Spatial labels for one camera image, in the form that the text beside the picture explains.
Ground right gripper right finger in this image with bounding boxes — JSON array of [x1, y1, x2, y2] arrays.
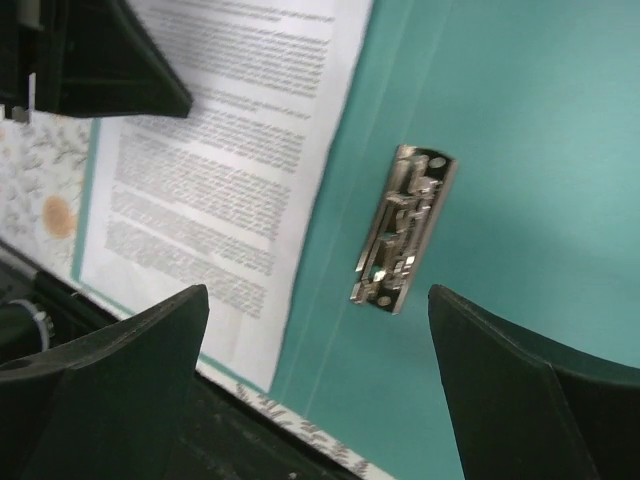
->
[[428, 285, 639, 479]]

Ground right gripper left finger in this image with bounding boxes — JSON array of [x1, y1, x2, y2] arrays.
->
[[1, 285, 209, 479]]

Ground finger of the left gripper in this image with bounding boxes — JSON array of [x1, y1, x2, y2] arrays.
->
[[35, 0, 193, 118]]

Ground printed paper sheet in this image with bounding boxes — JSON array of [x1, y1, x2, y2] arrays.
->
[[73, 1, 372, 391]]

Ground metal folder clip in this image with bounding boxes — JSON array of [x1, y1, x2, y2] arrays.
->
[[350, 144, 458, 314]]

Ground teal plastic folder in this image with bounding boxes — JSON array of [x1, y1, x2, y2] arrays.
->
[[70, 0, 640, 480]]

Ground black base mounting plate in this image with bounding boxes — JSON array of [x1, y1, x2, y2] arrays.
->
[[1, 245, 350, 479]]

